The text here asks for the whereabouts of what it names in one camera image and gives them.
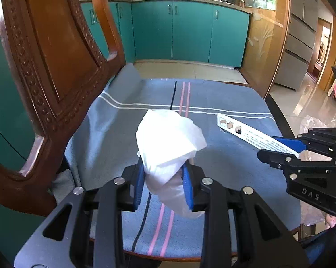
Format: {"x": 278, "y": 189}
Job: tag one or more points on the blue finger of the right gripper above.
{"x": 293, "y": 143}
{"x": 278, "y": 160}

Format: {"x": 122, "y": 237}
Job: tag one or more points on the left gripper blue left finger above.
{"x": 138, "y": 183}

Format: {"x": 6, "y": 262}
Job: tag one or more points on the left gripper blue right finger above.
{"x": 187, "y": 184}

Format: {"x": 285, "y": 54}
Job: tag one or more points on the white blue medicine box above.
{"x": 252, "y": 136}

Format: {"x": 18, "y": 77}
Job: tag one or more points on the white plastic bag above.
{"x": 166, "y": 140}

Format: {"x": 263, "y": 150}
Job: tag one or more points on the teal kitchen cabinets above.
{"x": 181, "y": 30}

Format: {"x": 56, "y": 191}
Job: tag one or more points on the right hand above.
{"x": 330, "y": 221}

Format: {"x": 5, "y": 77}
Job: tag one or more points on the blue striped chair cloth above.
{"x": 105, "y": 143}

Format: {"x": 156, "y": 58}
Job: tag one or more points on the wooden chair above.
{"x": 59, "y": 71}

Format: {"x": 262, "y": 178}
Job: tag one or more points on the silver refrigerator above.
{"x": 299, "y": 44}

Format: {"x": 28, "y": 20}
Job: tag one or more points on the wooden glass sliding door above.
{"x": 268, "y": 30}

